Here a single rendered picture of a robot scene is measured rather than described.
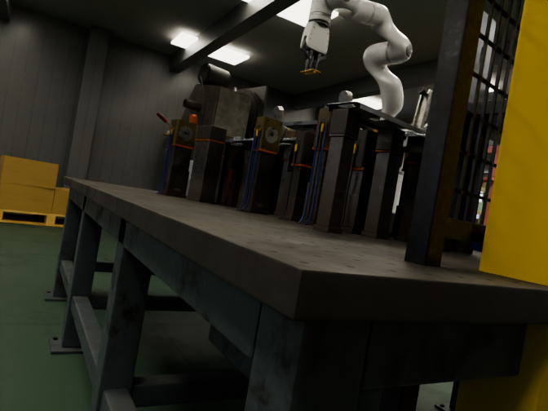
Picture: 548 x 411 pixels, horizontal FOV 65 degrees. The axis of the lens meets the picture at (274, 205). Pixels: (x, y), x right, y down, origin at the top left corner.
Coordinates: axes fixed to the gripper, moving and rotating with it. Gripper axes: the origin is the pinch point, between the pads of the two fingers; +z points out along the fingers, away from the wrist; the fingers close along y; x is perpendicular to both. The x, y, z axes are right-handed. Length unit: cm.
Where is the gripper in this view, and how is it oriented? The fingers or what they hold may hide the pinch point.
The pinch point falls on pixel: (311, 65)
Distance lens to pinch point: 171.7
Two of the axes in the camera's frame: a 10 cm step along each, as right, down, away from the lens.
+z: -1.8, 9.8, 0.3
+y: -8.1, -1.3, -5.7
